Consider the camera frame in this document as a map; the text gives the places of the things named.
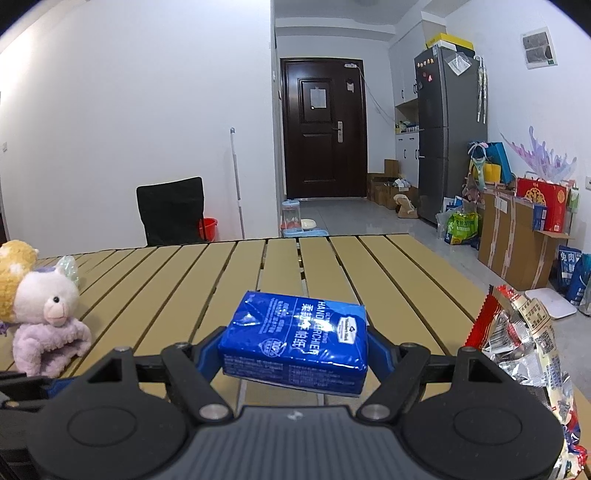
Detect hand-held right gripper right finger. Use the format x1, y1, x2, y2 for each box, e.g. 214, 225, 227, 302
356, 325, 506, 423

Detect small brown cardboard boxes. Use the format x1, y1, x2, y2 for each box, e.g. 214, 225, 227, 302
367, 159, 419, 206

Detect white bathroom scale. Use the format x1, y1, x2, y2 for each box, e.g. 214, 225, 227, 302
525, 287, 578, 320

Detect large taped cardboard box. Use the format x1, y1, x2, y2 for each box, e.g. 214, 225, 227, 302
477, 187, 571, 291

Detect dark brown door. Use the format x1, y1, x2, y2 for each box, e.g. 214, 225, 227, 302
280, 58, 369, 200

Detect hanging packet strip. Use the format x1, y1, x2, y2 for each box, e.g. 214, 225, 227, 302
475, 55, 489, 123

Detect yellow box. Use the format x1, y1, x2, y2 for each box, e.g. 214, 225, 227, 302
426, 33, 475, 52

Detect black folding chair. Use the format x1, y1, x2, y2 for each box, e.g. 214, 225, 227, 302
136, 176, 205, 247

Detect green plastic bag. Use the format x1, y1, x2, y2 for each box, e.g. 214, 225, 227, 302
445, 211, 481, 245

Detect tan slatted folding table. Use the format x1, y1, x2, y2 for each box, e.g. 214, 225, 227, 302
0, 234, 587, 416

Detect purple coral wall decoration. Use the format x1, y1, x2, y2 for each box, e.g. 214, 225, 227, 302
501, 126, 578, 182

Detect white wall cabinet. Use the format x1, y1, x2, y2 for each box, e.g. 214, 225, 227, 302
389, 23, 437, 108

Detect blue gift bag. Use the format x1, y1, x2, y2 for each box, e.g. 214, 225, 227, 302
482, 142, 514, 185

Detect red and silver snack bag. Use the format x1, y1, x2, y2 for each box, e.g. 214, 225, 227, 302
464, 285, 589, 480

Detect blue pet food bag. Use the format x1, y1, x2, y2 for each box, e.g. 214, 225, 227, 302
556, 246, 591, 305

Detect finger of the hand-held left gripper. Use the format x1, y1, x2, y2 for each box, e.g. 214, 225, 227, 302
0, 374, 84, 400

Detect red gift box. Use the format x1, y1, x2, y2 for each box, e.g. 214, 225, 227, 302
516, 178, 570, 232

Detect white electrical panel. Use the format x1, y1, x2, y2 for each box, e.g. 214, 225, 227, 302
521, 28, 557, 70

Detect white mop pole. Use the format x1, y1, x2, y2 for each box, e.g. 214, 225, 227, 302
228, 128, 246, 241

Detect white and lavender plush bear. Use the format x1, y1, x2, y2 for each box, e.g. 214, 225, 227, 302
11, 267, 93, 378

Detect grey refrigerator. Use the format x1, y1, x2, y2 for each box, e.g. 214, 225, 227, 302
413, 45, 488, 227

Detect white base cabinet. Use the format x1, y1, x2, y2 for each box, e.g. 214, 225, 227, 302
396, 133, 421, 188

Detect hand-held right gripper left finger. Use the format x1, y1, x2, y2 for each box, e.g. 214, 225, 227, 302
85, 325, 232, 424

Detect blue tissue pack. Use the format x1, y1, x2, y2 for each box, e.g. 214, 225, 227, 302
218, 291, 369, 398

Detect teal and pink plastic toy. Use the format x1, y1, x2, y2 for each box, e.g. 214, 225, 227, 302
466, 141, 489, 190

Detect yellow and white plush toy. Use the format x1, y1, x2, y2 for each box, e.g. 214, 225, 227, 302
0, 240, 40, 324

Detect clear plastic bag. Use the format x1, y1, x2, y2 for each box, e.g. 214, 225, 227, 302
55, 255, 80, 289

